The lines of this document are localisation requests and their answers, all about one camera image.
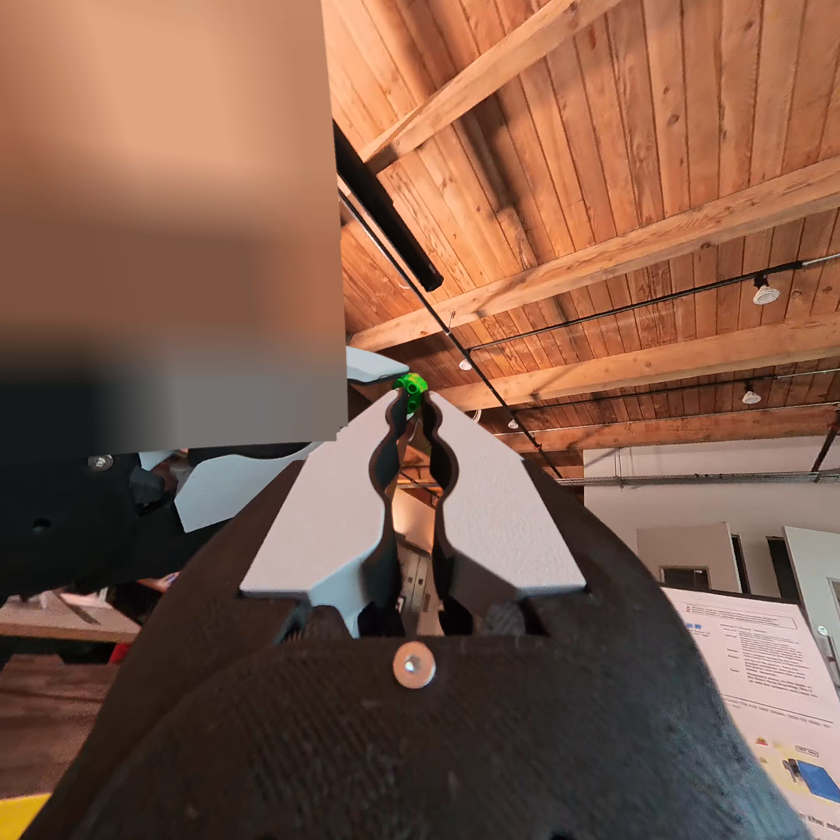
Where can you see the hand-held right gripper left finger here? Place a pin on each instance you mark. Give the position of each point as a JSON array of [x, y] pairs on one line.
[[315, 518]]

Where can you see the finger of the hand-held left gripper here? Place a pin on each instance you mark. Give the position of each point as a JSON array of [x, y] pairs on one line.
[[371, 366], [223, 489]]

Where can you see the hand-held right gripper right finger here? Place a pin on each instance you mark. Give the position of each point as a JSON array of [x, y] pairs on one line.
[[502, 525]]

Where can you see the green leafy toy brick piece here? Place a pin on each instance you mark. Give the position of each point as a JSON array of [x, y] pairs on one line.
[[412, 387]]

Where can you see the brown desk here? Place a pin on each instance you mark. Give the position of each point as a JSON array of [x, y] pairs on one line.
[[39, 722]]

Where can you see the thick black ceiling bar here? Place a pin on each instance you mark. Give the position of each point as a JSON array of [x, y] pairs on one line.
[[387, 216]]

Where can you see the white partition panel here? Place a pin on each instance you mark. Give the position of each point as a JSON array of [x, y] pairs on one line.
[[810, 571], [686, 548]]

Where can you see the black lighting track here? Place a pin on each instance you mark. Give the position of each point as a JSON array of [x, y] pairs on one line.
[[630, 308]]

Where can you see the yellow plastic bin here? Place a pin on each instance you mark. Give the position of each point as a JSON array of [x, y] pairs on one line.
[[23, 807]]

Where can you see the printed instruction sheet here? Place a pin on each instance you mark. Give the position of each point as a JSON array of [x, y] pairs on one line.
[[768, 676]]

